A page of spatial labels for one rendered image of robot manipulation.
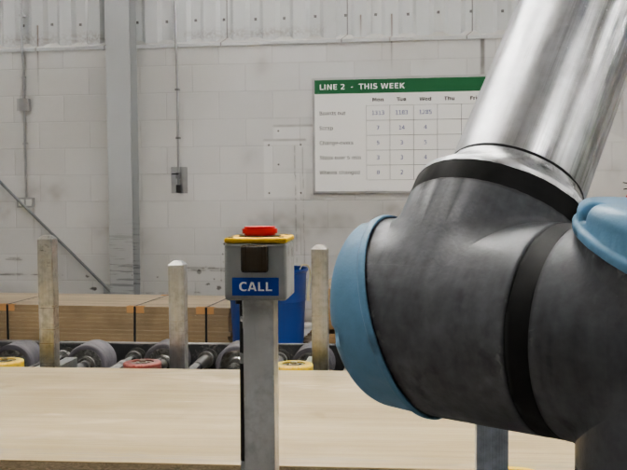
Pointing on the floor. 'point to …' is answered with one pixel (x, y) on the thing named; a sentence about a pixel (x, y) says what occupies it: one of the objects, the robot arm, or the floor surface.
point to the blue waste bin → (286, 334)
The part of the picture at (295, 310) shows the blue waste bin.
